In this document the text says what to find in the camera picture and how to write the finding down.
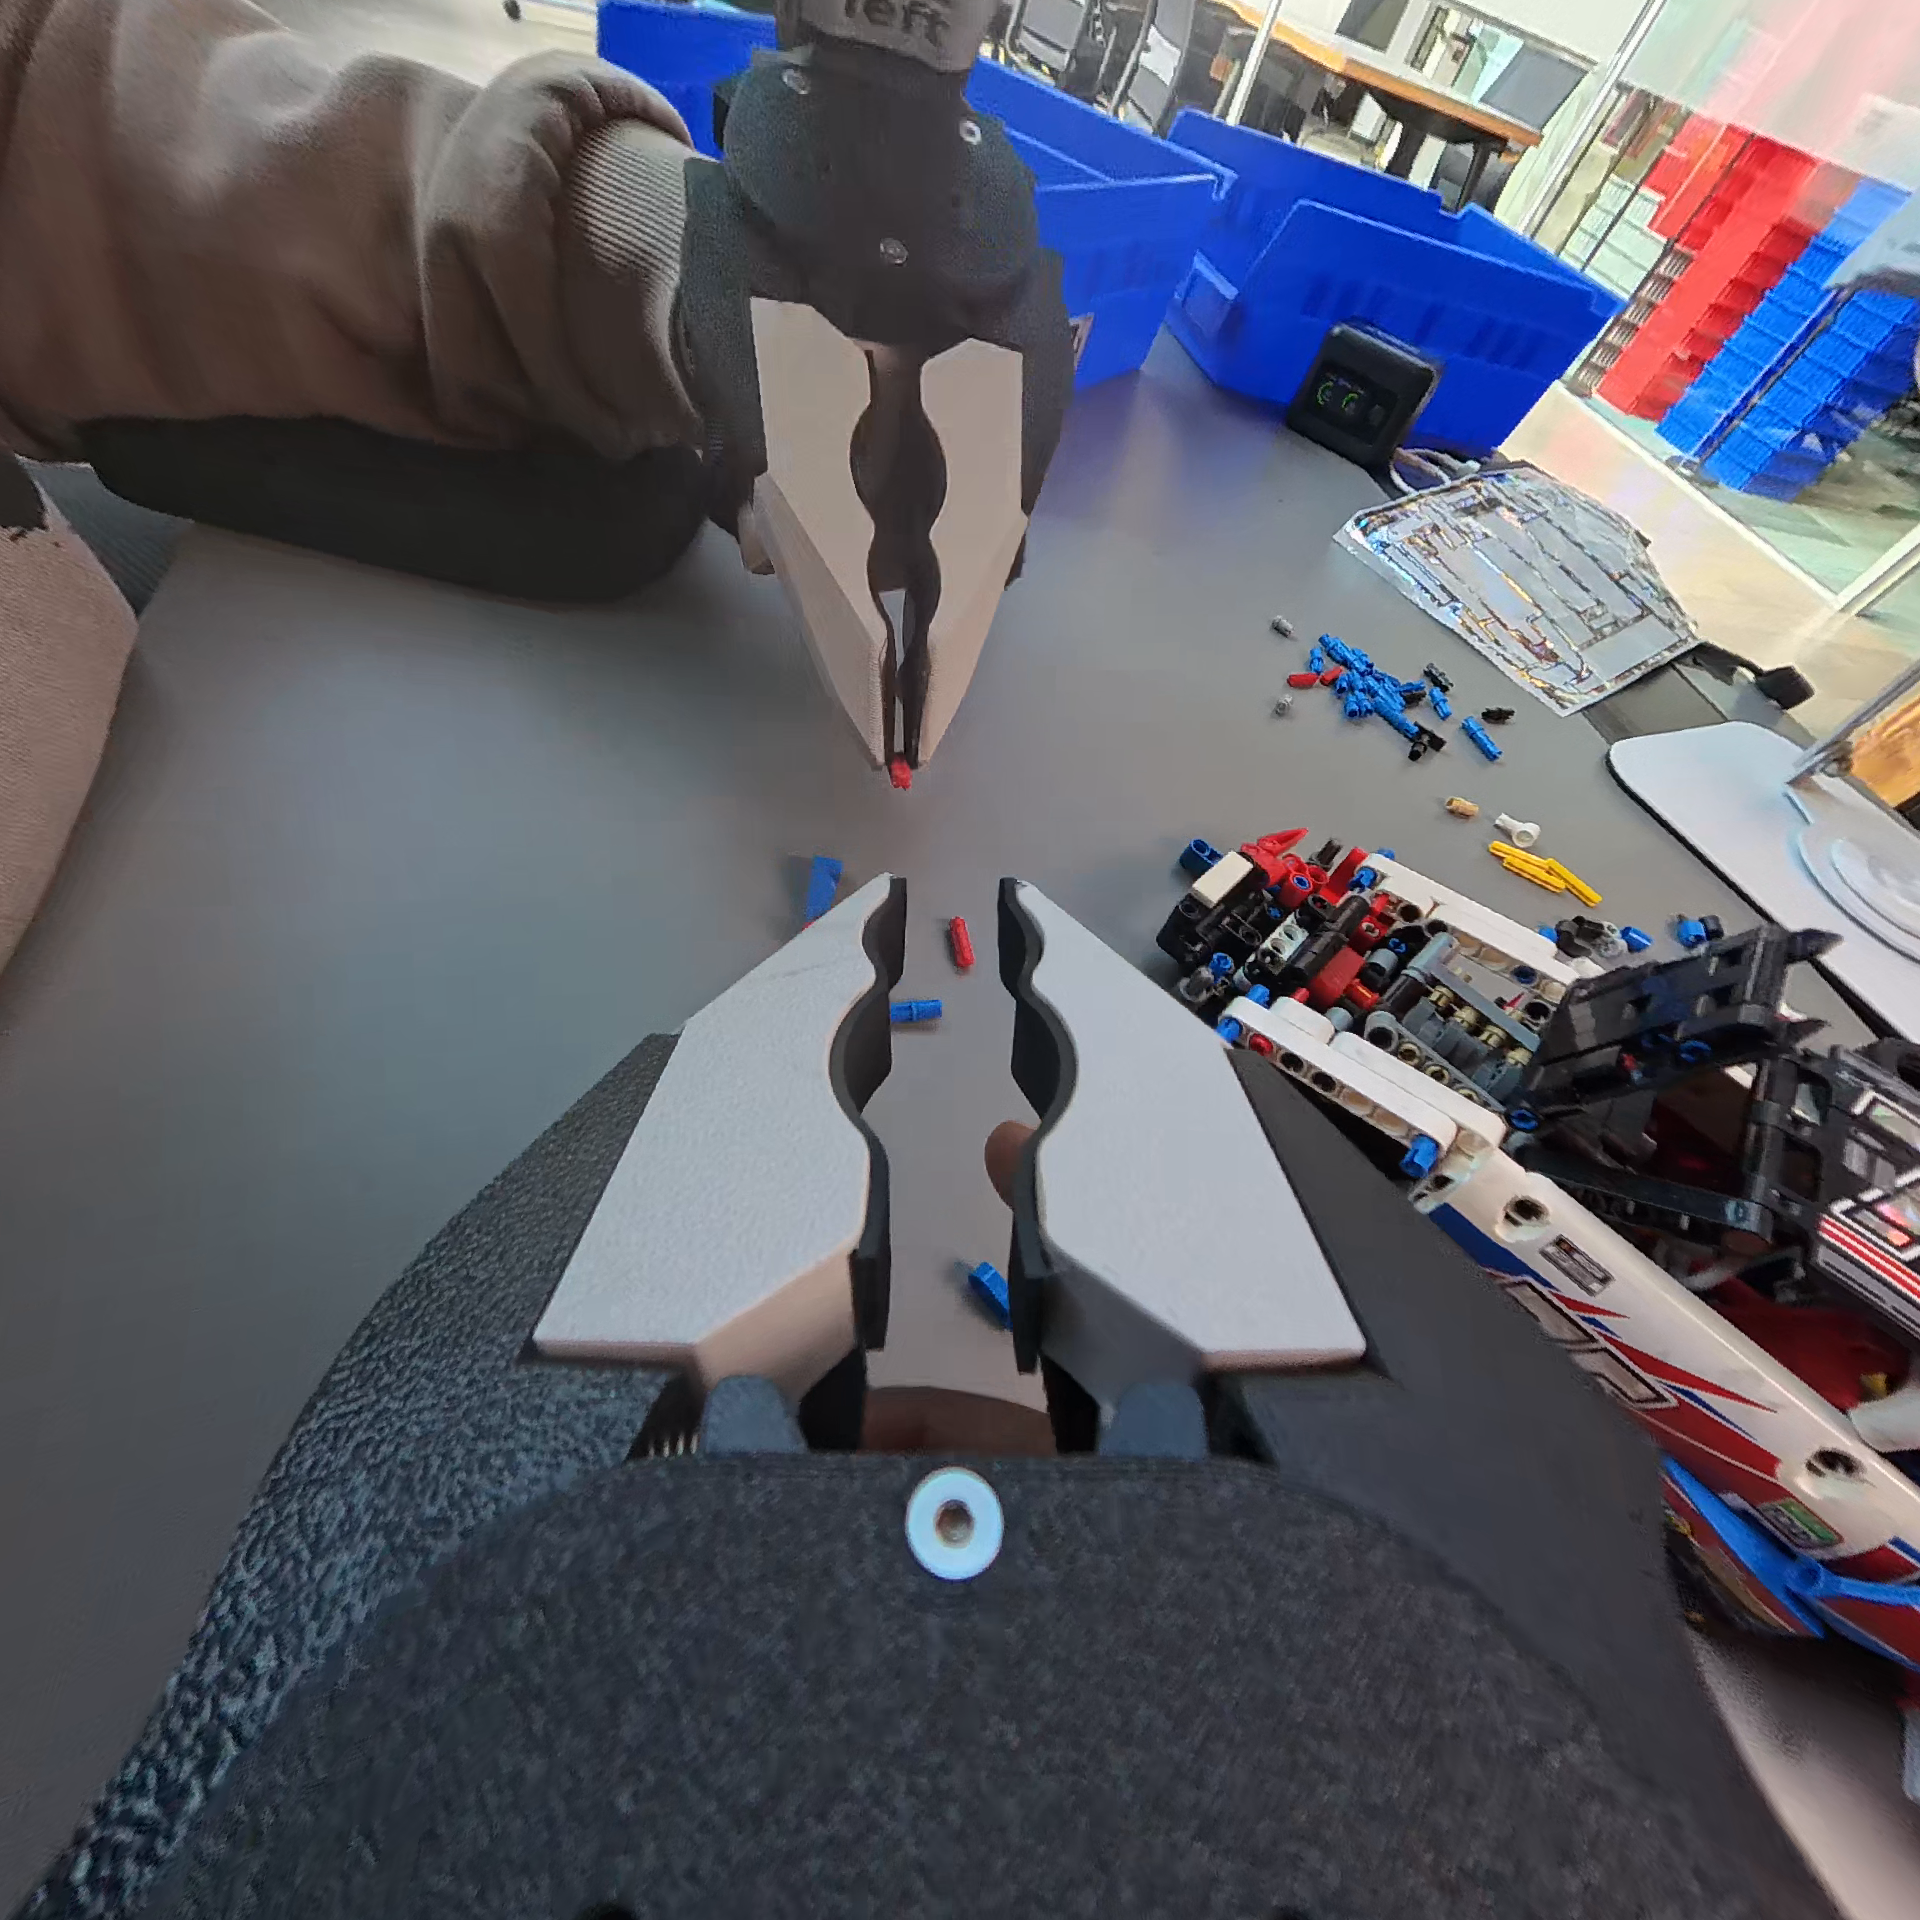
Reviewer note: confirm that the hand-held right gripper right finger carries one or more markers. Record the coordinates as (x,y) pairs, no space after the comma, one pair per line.
(1171,1201)

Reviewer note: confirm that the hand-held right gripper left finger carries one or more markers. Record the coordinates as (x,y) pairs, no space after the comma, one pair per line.
(720,1185)

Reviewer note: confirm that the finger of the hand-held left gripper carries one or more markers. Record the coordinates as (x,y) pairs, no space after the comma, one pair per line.
(810,495)
(983,482)

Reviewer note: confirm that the long red brick pin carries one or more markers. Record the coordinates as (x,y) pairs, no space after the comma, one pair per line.
(961,943)

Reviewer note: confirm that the person's left forearm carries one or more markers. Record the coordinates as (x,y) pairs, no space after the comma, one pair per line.
(299,226)

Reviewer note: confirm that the grey desk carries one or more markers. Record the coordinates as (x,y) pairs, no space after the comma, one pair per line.
(451,901)

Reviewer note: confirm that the person's right hand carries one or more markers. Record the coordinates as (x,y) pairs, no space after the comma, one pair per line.
(1009,1162)

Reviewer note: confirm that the small blue brick piece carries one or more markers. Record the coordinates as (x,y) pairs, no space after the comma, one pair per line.
(988,1292)

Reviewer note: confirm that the blue storage bin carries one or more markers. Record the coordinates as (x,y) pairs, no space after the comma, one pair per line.
(1109,226)
(1395,254)

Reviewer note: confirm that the blue brick wedge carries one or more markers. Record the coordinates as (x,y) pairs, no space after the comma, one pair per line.
(819,885)

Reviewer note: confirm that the toy brick car model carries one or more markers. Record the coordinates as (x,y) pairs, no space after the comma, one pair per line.
(1499,1051)

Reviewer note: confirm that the black device green display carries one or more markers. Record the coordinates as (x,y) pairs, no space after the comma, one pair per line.
(1359,399)

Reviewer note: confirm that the pile of small blue pins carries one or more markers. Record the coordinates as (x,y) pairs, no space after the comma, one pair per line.
(1372,682)

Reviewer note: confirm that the small black brick connector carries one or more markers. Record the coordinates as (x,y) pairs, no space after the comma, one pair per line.
(1578,938)

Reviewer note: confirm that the yellow brick connector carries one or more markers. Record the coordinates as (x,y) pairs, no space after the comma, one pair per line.
(1545,874)

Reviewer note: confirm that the wooden office table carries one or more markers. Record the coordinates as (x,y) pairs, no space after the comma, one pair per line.
(1395,77)

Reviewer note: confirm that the silver printed sheet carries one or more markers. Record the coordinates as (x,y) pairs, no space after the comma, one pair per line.
(1515,587)

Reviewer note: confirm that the white rounded pad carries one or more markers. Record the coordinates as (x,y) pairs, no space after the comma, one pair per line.
(1709,810)

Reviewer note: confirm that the grey woven cloth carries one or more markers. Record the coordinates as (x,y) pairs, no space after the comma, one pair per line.
(113,533)

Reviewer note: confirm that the clear round stand base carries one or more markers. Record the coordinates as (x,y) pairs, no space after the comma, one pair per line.
(1867,878)

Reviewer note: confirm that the stack of red blue bins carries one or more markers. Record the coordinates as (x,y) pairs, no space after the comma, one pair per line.
(1739,300)

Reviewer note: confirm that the person's beige sweater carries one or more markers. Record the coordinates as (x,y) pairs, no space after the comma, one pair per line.
(53,721)

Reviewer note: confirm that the small black object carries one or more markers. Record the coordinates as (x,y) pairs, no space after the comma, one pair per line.
(1785,687)

